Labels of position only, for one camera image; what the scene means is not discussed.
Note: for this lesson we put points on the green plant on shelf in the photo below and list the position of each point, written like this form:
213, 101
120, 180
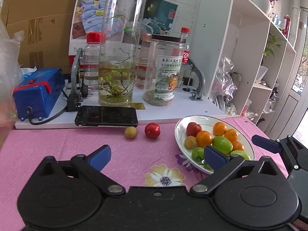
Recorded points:
271, 45

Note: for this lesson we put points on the clear plastic bag left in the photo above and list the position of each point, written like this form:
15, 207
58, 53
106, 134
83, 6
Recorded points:
11, 76

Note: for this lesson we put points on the dark green fruit front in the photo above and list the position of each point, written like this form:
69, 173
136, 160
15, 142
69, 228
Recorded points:
206, 166

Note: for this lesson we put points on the grey bracket stand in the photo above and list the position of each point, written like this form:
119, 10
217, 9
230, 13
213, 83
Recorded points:
79, 90
197, 93

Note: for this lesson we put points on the crumpled plastic bag shelf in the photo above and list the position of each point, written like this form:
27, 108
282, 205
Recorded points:
223, 88

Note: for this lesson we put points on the red cap clear bottle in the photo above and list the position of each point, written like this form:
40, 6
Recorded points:
91, 59

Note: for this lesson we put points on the white raised board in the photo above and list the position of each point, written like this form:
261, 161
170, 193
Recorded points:
181, 107

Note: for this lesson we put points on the black smartphone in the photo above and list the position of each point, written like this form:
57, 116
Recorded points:
94, 116

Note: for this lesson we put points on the green oval fruit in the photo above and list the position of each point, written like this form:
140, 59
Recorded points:
222, 144

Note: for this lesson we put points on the dark green round fruit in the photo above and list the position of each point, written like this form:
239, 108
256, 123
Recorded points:
198, 154

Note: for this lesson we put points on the red apple-like fruit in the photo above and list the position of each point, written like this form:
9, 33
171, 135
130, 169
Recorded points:
152, 130

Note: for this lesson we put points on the grey right bracket stand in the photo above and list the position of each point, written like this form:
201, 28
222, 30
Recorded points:
197, 93

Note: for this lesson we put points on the small orange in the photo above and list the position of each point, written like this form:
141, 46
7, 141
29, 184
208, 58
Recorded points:
238, 146

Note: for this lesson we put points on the labelled clear plastic jar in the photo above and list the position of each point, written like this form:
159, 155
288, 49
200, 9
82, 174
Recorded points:
163, 68

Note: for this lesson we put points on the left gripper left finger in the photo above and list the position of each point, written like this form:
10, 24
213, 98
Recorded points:
89, 167

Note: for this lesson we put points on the blue box device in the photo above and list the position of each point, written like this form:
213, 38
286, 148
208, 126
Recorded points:
37, 94

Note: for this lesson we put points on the brown longan fruit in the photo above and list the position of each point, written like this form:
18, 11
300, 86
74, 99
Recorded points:
190, 142

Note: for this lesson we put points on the cardboard box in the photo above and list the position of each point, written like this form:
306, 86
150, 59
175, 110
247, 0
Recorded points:
46, 25

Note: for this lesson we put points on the glass vase with plant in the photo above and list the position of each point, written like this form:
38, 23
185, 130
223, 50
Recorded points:
119, 52

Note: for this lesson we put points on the pinkish clear jar behind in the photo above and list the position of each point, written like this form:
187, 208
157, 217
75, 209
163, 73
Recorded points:
141, 67

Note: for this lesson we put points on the grey left bracket stand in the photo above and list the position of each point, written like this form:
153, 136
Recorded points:
79, 90

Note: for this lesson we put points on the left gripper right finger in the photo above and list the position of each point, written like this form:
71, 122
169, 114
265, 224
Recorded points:
232, 176

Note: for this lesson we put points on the white round plate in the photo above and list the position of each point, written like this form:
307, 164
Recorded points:
207, 124

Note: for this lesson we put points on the cola bottle red label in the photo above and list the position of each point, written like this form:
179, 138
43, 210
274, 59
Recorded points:
184, 34

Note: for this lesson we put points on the red ribbed tomato fruit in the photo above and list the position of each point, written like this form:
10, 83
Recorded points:
193, 129

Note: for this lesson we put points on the yellowish longan fruit back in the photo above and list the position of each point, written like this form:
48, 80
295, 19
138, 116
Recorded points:
130, 132

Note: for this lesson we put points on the gold sticker square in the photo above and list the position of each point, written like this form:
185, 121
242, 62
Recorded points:
138, 106

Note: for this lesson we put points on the orange mandarin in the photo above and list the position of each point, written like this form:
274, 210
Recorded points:
232, 135

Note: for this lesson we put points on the large light green fruit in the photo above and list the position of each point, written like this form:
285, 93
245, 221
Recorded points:
241, 153

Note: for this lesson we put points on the pink floral tablecloth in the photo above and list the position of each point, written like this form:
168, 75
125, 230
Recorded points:
131, 160

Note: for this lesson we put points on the large orange front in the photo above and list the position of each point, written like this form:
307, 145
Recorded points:
219, 129

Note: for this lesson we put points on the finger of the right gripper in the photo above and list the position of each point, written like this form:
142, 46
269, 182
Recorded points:
286, 148

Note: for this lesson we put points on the white shelf unit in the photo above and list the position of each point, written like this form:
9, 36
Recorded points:
239, 30

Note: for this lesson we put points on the red can on shelf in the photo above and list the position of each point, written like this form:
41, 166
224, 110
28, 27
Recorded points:
286, 26

